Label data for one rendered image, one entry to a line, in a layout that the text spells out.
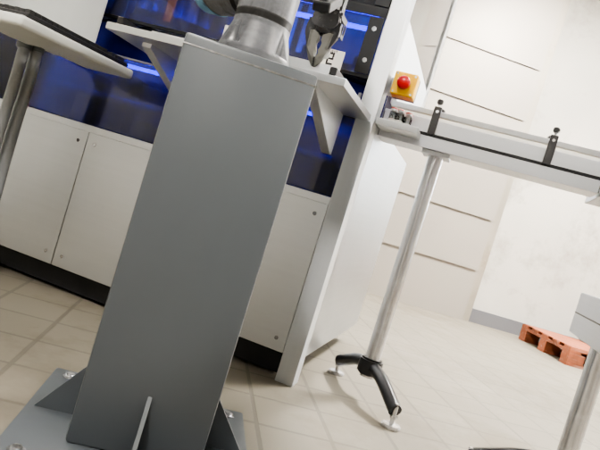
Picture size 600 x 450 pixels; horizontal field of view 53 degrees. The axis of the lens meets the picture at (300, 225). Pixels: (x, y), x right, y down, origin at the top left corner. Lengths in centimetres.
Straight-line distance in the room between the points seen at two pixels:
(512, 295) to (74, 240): 424
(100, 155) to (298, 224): 76
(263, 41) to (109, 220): 115
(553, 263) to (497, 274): 53
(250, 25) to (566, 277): 500
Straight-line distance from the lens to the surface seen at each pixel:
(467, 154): 195
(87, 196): 223
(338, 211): 186
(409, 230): 197
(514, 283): 568
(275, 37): 121
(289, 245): 189
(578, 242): 594
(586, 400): 171
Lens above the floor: 56
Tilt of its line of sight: 2 degrees down
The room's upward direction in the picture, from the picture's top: 17 degrees clockwise
